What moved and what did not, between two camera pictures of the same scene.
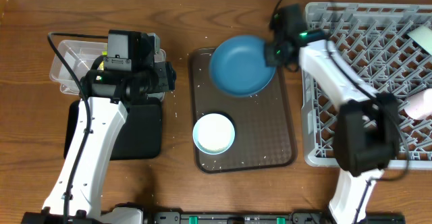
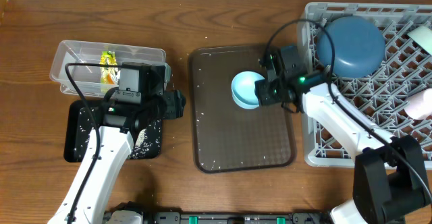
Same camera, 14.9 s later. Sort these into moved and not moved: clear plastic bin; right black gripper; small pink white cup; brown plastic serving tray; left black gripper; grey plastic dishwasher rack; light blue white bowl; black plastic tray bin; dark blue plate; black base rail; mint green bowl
Moved: light blue white bowl; right black gripper; dark blue plate; left black gripper
Not moved: brown plastic serving tray; small pink white cup; clear plastic bin; mint green bowl; black base rail; black plastic tray bin; grey plastic dishwasher rack
